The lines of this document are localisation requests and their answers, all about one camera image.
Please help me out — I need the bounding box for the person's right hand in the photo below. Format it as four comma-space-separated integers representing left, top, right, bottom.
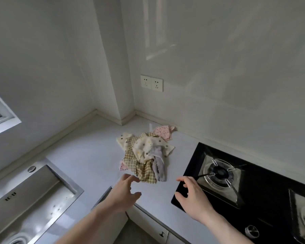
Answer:
175, 176, 214, 223

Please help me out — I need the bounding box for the person's left hand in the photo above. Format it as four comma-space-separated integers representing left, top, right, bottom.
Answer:
102, 174, 142, 214

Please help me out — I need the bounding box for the person's left forearm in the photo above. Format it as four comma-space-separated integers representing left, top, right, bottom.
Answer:
55, 204, 110, 244

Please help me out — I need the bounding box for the person's right forearm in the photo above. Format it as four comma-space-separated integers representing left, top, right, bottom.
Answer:
205, 211, 253, 244

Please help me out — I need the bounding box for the white cabinet drawer front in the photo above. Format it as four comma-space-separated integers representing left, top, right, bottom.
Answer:
91, 185, 185, 244

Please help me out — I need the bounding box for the tan checked cloth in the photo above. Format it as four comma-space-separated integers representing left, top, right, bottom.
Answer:
123, 133, 161, 184

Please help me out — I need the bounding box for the grey cloth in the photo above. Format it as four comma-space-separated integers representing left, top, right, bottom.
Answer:
152, 146, 167, 182

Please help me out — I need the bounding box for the white dotted cloth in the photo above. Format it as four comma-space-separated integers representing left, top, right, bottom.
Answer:
132, 136, 175, 161

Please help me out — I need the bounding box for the cream dotted cloth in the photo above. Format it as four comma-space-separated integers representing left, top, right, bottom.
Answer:
116, 132, 133, 151

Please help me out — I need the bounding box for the pink patterned cloth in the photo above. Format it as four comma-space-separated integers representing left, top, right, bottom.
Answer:
153, 125, 176, 141

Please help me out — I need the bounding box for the silver stove knob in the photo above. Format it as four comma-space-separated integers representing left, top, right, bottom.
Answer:
245, 225, 260, 238

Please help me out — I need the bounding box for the black glass gas stove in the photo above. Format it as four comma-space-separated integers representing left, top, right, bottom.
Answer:
170, 142, 305, 244

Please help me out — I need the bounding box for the stainless steel sink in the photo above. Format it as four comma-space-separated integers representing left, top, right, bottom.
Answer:
0, 160, 84, 244

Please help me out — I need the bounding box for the white wall socket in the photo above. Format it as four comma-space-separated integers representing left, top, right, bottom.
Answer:
151, 78, 164, 93
140, 75, 152, 90

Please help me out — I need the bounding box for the white window frame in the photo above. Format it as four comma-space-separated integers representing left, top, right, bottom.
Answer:
0, 85, 22, 139

